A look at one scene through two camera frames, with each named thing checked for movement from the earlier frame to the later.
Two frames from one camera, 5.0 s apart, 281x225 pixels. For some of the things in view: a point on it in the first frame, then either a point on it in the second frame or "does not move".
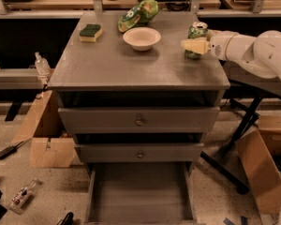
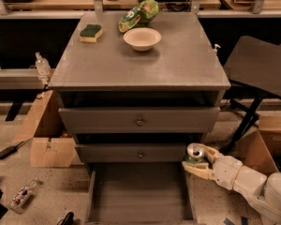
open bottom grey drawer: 140,193 does not move
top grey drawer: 140,120 does not move
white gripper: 219,45 -> 227,172
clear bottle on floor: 20,198 does not move
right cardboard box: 264,157 does not move
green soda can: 197,30 -> 195,153
